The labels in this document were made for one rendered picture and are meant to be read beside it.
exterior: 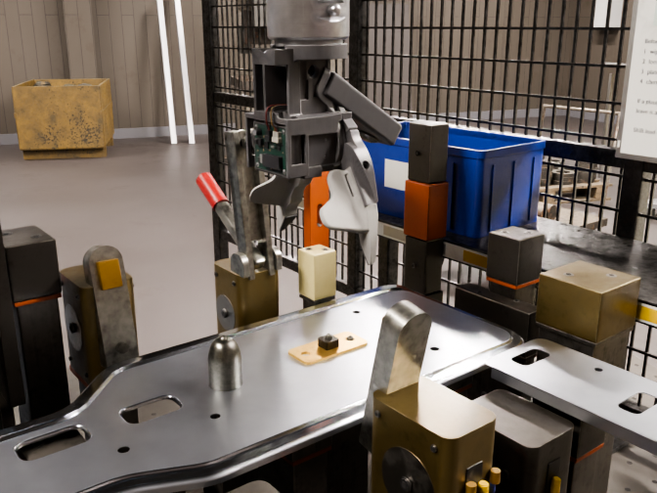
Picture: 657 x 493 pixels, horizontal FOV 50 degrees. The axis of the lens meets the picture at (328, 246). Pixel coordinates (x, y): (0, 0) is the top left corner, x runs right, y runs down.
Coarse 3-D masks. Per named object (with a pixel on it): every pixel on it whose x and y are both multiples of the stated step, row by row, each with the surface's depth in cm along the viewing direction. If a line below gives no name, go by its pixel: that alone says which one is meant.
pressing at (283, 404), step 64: (320, 320) 83; (448, 320) 83; (128, 384) 68; (192, 384) 68; (256, 384) 68; (320, 384) 68; (448, 384) 71; (0, 448) 58; (192, 448) 58; (256, 448) 59
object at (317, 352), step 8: (320, 336) 76; (336, 336) 78; (344, 336) 78; (304, 344) 76; (312, 344) 76; (320, 344) 76; (328, 344) 75; (336, 344) 76; (344, 344) 76; (352, 344) 76; (360, 344) 76; (288, 352) 75; (296, 352) 74; (304, 352) 75; (312, 352) 74; (320, 352) 74; (328, 352) 74; (336, 352) 74; (344, 352) 75; (304, 360) 73; (312, 360) 73; (320, 360) 73
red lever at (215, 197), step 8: (200, 176) 91; (208, 176) 91; (200, 184) 90; (208, 184) 90; (216, 184) 90; (208, 192) 89; (216, 192) 89; (208, 200) 89; (216, 200) 88; (224, 200) 89; (216, 208) 89; (224, 208) 88; (224, 216) 88; (232, 216) 88; (224, 224) 88; (232, 224) 87; (232, 232) 87; (256, 248) 85; (256, 256) 84; (264, 256) 85; (256, 264) 84
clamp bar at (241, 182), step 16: (240, 144) 82; (240, 160) 81; (240, 176) 81; (256, 176) 83; (240, 192) 81; (240, 208) 82; (256, 208) 84; (240, 224) 83; (256, 224) 84; (240, 240) 83; (256, 240) 85; (272, 256) 85; (272, 272) 85
